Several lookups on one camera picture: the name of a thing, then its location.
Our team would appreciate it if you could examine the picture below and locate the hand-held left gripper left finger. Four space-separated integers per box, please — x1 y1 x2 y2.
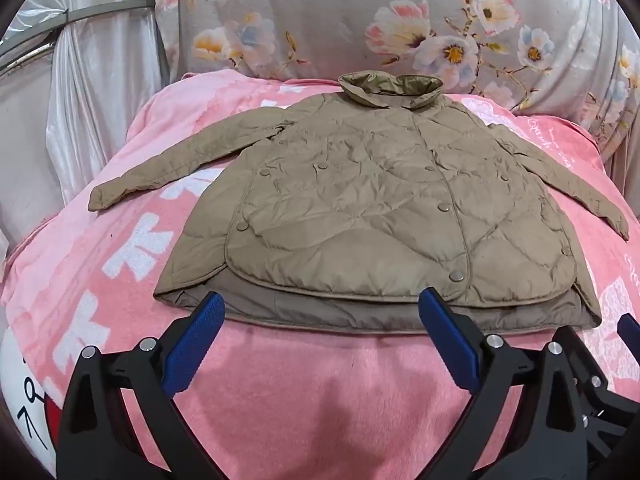
56 291 227 480

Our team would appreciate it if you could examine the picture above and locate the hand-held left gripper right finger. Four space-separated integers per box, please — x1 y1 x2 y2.
418 287 617 480

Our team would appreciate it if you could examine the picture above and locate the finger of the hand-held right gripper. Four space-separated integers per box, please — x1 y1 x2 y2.
616 311 640 357
575 359 632 413

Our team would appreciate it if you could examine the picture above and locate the tan quilted jacket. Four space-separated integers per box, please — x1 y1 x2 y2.
88 72 630 333

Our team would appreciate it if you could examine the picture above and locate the pink printed blanket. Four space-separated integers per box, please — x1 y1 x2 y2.
0 69 640 480

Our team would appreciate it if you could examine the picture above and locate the white satin curtain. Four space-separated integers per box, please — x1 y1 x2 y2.
0 0 175 261

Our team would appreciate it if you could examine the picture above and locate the grey floral cover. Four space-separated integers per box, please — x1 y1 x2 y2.
152 0 640 163

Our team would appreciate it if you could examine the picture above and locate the grey curved rail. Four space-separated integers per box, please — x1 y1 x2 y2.
0 0 159 61

